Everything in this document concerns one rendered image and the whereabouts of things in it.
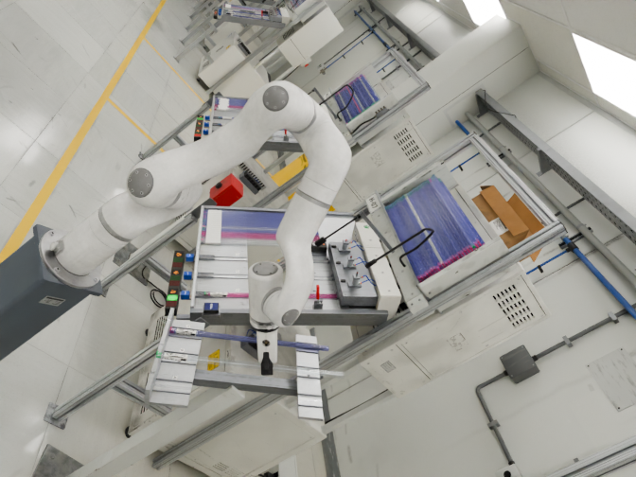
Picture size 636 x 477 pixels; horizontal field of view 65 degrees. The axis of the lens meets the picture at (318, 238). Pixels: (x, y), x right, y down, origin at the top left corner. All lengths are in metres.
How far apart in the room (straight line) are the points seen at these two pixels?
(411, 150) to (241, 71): 3.45
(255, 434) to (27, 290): 1.22
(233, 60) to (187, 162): 4.99
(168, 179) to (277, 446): 1.50
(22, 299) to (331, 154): 0.91
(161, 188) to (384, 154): 2.09
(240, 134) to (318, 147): 0.19
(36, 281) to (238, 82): 5.04
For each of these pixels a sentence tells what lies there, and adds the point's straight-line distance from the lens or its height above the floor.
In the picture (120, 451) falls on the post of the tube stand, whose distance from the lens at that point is 1.88.
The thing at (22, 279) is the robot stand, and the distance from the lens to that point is 1.54.
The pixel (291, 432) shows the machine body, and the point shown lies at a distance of 2.35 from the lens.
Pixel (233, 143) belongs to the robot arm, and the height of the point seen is 1.30.
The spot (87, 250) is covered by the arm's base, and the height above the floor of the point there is 0.80.
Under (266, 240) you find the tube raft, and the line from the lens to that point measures 2.11.
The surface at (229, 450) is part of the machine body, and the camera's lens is 2.42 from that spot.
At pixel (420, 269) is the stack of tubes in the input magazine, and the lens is 1.87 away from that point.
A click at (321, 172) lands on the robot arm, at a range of 1.14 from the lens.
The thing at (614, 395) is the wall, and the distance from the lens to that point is 3.11.
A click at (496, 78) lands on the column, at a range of 5.22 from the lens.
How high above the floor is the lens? 1.64
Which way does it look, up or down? 15 degrees down
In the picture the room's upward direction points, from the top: 56 degrees clockwise
